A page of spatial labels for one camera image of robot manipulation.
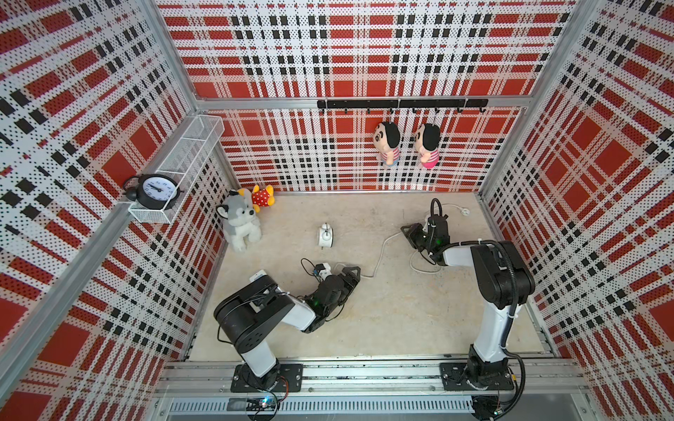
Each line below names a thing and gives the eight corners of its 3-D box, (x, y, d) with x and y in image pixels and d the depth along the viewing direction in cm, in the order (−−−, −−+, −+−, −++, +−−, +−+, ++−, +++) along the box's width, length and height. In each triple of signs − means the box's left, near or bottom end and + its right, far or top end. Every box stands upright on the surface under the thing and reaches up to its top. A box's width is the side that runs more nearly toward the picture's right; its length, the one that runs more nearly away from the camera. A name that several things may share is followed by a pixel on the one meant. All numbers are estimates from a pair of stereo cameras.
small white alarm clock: (320, 251, 103) (317, 238, 96) (321, 236, 108) (319, 223, 101) (332, 251, 103) (331, 238, 96) (333, 236, 108) (332, 223, 101)
